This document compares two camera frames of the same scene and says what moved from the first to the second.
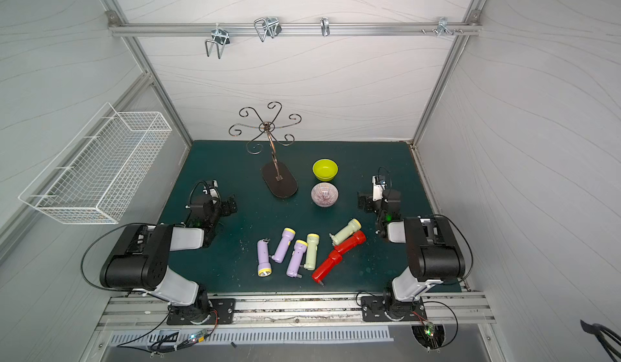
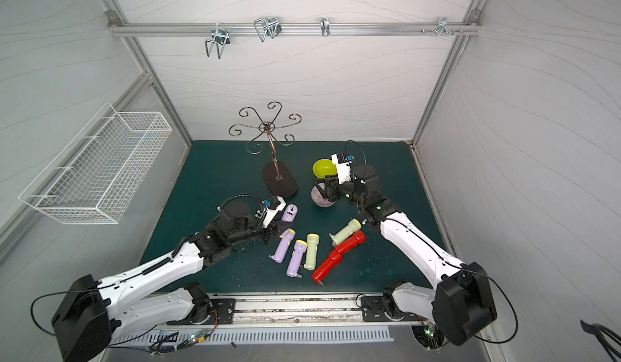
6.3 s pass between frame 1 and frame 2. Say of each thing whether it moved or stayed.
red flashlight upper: stayed
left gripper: moved
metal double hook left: stayed
